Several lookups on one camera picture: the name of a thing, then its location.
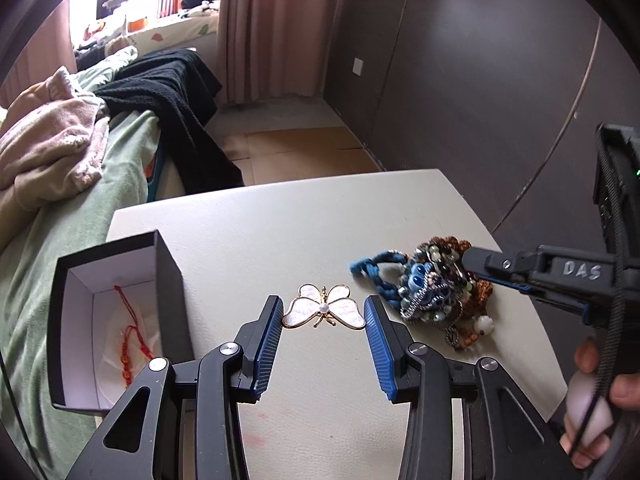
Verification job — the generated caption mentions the bed with green sheet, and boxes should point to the bed with green sheet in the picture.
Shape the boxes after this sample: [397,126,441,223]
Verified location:
[0,45,168,461]

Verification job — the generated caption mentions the pink curtain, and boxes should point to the pink curtain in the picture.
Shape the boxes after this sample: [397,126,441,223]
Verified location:
[216,0,341,107]
[0,0,76,106]

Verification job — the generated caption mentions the pink fleece blanket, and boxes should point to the pink fleece blanket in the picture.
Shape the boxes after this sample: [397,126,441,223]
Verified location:
[0,66,111,206]

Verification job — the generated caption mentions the person's right hand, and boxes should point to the person's right hand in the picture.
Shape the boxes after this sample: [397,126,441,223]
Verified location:
[560,337,640,468]

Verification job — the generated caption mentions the black jewelry box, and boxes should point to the black jewelry box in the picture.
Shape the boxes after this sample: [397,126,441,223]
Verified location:
[48,230,196,413]

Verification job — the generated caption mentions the blue braided bracelet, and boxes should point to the blue braided bracelet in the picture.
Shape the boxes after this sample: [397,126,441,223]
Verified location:
[349,250,426,311]

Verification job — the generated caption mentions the black knitted blanket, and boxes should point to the black knitted blanket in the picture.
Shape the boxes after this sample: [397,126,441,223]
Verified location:
[92,49,246,196]

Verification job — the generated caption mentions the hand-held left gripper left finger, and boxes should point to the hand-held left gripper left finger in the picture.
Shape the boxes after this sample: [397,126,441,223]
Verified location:
[65,295,286,480]

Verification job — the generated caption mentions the printed window seat cushion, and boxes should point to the printed window seat cushion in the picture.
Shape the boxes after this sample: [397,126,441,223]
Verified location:
[125,12,221,57]

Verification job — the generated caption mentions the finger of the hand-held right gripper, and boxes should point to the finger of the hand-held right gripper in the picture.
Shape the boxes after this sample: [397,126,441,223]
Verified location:
[461,246,541,283]
[480,274,583,311]

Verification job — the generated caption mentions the white butterfly brooch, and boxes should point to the white butterfly brooch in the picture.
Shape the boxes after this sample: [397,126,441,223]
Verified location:
[281,283,367,331]

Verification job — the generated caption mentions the red string bracelet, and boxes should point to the red string bracelet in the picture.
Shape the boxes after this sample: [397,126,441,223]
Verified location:
[112,285,156,388]

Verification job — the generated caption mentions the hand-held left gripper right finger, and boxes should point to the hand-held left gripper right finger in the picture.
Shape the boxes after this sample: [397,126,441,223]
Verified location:
[364,295,596,480]

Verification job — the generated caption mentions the pile of beaded bracelets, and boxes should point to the pile of beaded bracelets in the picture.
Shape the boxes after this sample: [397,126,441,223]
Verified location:
[397,237,496,348]

